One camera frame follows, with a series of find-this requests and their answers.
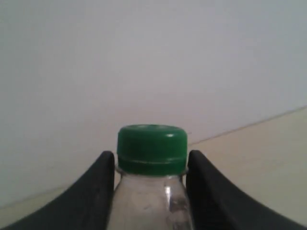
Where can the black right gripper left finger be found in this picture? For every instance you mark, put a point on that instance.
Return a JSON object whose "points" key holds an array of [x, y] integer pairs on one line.
{"points": [[85, 205]]}

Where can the green label clear bottle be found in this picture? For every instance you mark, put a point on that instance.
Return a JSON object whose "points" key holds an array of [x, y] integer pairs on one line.
{"points": [[152, 161]]}

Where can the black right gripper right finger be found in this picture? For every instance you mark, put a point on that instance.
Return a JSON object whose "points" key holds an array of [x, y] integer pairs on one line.
{"points": [[217, 204]]}

